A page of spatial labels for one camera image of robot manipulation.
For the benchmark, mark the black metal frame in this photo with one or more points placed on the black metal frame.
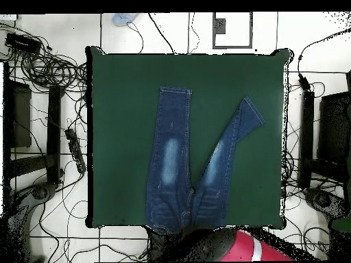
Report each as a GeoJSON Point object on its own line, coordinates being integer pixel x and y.
{"type": "Point", "coordinates": [54, 123]}
{"type": "Point", "coordinates": [306, 137]}

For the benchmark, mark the black flat device box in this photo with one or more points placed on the black flat device box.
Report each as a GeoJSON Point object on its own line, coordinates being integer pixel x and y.
{"type": "Point", "coordinates": [22, 43]}

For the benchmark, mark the blue denim jeans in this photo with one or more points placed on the blue denim jeans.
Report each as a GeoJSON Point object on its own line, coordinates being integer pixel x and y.
{"type": "Point", "coordinates": [170, 191]}

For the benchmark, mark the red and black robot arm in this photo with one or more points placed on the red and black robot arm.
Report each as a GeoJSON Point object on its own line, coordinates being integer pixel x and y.
{"type": "Point", "coordinates": [244, 246]}

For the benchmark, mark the person's light blue shoe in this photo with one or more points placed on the person's light blue shoe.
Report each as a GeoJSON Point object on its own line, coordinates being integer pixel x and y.
{"type": "Point", "coordinates": [122, 19]}

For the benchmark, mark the grey square frame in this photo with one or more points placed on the grey square frame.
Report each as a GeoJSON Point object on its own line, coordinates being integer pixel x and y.
{"type": "Point", "coordinates": [233, 47]}

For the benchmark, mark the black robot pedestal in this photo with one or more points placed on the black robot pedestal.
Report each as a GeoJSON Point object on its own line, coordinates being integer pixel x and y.
{"type": "Point", "coordinates": [155, 245]}

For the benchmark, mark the black power strip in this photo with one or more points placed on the black power strip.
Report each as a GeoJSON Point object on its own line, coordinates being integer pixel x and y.
{"type": "Point", "coordinates": [75, 149]}

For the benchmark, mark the dark green table cloth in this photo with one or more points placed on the dark green table cloth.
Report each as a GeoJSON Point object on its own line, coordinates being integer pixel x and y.
{"type": "Point", "coordinates": [123, 109]}

